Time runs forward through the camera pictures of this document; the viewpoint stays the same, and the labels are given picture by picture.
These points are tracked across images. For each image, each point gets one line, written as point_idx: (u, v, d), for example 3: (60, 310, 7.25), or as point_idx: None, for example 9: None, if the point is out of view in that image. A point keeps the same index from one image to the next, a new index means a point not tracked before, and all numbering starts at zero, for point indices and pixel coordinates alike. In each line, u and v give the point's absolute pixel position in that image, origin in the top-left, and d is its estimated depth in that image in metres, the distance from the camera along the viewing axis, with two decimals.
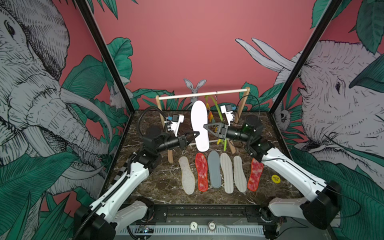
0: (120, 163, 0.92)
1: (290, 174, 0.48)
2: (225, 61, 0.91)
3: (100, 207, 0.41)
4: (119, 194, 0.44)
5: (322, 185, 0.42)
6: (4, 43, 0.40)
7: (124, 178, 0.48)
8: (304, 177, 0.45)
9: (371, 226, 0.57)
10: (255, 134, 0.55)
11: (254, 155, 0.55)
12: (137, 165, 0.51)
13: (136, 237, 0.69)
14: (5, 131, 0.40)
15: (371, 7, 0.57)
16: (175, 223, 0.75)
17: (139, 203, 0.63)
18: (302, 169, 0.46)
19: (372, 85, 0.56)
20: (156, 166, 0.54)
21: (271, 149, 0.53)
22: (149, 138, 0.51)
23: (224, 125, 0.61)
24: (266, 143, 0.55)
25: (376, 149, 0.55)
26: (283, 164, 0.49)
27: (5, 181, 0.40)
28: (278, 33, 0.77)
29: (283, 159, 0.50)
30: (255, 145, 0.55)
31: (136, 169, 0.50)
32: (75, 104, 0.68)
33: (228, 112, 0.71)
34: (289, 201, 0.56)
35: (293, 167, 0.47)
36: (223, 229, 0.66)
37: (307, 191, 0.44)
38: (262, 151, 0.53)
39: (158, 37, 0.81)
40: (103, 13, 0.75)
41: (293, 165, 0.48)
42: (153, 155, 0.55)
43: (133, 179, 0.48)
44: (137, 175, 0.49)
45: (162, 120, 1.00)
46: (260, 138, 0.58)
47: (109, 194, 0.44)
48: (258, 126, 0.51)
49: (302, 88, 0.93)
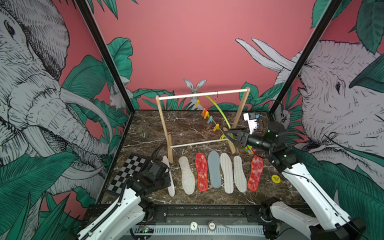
0: (120, 163, 0.92)
1: (309, 196, 0.45)
2: (224, 60, 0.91)
3: (86, 238, 0.42)
4: (108, 222, 0.45)
5: (345, 219, 0.39)
6: (4, 43, 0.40)
7: (114, 206, 0.48)
8: (327, 204, 0.41)
9: (370, 226, 0.57)
10: (278, 140, 0.52)
11: (275, 165, 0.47)
12: (129, 191, 0.53)
13: (136, 237, 0.69)
14: (5, 131, 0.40)
15: (372, 7, 0.56)
16: (175, 223, 0.75)
17: (135, 209, 0.62)
18: (325, 194, 0.43)
19: (372, 85, 0.56)
20: (147, 195, 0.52)
21: (296, 164, 0.49)
22: (157, 165, 0.61)
23: (244, 132, 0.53)
24: (292, 153, 0.51)
25: (376, 149, 0.55)
26: (306, 184, 0.45)
27: (5, 181, 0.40)
28: (278, 33, 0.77)
29: (307, 179, 0.46)
30: (279, 154, 0.51)
31: (128, 196, 0.51)
32: (75, 105, 0.68)
33: (251, 120, 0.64)
34: (298, 214, 0.54)
35: (317, 190, 0.44)
36: (223, 229, 0.66)
37: (324, 219, 0.41)
38: (284, 160, 0.50)
39: (158, 37, 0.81)
40: (103, 13, 0.75)
41: (317, 187, 0.44)
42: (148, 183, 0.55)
43: (123, 208, 0.49)
44: (128, 203, 0.50)
45: (164, 129, 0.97)
46: (286, 148, 0.53)
47: (98, 223, 0.45)
48: (281, 131, 0.49)
49: (302, 88, 0.93)
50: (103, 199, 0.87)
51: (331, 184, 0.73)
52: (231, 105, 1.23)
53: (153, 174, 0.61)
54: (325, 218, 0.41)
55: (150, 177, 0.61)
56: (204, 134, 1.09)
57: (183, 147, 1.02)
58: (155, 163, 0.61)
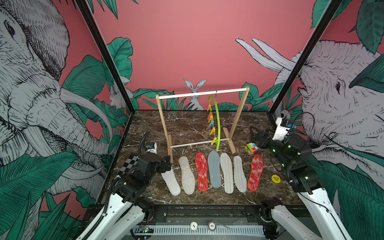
0: (120, 163, 0.92)
1: (325, 228, 0.42)
2: (224, 60, 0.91)
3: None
4: (92, 237, 0.42)
5: None
6: (4, 43, 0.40)
7: (100, 216, 0.45)
8: (341, 238, 0.39)
9: (371, 226, 0.57)
10: (299, 158, 0.46)
11: (293, 184, 0.49)
12: (116, 198, 0.47)
13: (136, 237, 0.69)
14: (5, 131, 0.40)
15: (372, 7, 0.56)
16: (175, 223, 0.75)
17: (135, 209, 0.63)
18: (343, 231, 0.40)
19: (372, 85, 0.56)
20: (139, 194, 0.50)
21: (317, 189, 0.44)
22: (145, 160, 0.51)
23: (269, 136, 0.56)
24: (315, 176, 0.45)
25: (376, 149, 0.55)
26: (325, 215, 0.41)
27: (5, 181, 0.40)
28: (279, 33, 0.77)
29: (327, 209, 0.42)
30: (299, 175, 0.46)
31: (114, 204, 0.46)
32: (75, 105, 0.68)
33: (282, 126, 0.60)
34: (304, 229, 0.52)
35: (335, 223, 0.40)
36: (223, 229, 0.66)
37: None
38: (304, 183, 0.44)
39: (158, 37, 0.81)
40: (103, 13, 0.75)
41: (337, 221, 0.40)
42: (136, 184, 0.49)
43: (109, 217, 0.44)
44: (115, 212, 0.45)
45: (164, 129, 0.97)
46: (308, 168, 0.47)
47: (83, 238, 0.42)
48: (304, 149, 0.44)
49: (302, 88, 0.93)
50: (103, 199, 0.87)
51: (331, 184, 0.73)
52: (231, 105, 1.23)
53: (141, 173, 0.53)
54: None
55: (139, 174, 0.54)
56: (204, 134, 1.09)
57: (183, 147, 1.02)
58: (141, 160, 0.52)
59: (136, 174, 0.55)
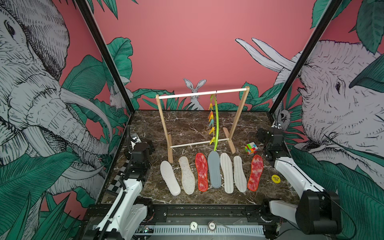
0: (120, 163, 0.92)
1: (292, 175, 0.52)
2: (224, 60, 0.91)
3: (109, 224, 0.42)
4: (123, 207, 0.47)
5: (316, 186, 0.45)
6: (4, 43, 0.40)
7: (122, 194, 0.50)
8: (301, 176, 0.49)
9: (371, 226, 0.57)
10: (273, 140, 0.66)
11: (269, 158, 0.64)
12: (129, 181, 0.54)
13: (136, 237, 0.69)
14: (5, 131, 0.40)
15: (372, 7, 0.56)
16: (175, 223, 0.75)
17: (139, 206, 0.63)
18: (304, 174, 0.50)
19: (372, 85, 0.56)
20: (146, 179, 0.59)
21: (284, 157, 0.59)
22: (138, 151, 0.58)
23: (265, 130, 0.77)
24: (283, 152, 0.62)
25: (376, 149, 0.55)
26: (289, 167, 0.54)
27: (5, 181, 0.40)
28: (278, 33, 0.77)
29: (291, 163, 0.55)
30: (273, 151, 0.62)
31: (131, 184, 0.54)
32: (75, 104, 0.68)
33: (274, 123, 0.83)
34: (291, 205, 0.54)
35: (297, 170, 0.52)
36: (223, 229, 0.66)
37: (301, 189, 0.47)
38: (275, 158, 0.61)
39: (159, 37, 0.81)
40: (103, 13, 0.75)
41: (299, 169, 0.52)
42: (141, 170, 0.59)
43: (131, 192, 0.51)
44: (134, 188, 0.53)
45: (164, 129, 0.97)
46: (281, 147, 0.67)
47: (113, 211, 0.45)
48: (277, 133, 0.62)
49: (302, 88, 0.93)
50: (103, 199, 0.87)
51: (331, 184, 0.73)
52: (231, 105, 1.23)
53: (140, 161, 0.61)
54: (302, 187, 0.47)
55: (138, 163, 0.61)
56: (204, 134, 1.09)
57: (183, 147, 1.02)
58: (134, 152, 0.58)
59: (137, 164, 0.62)
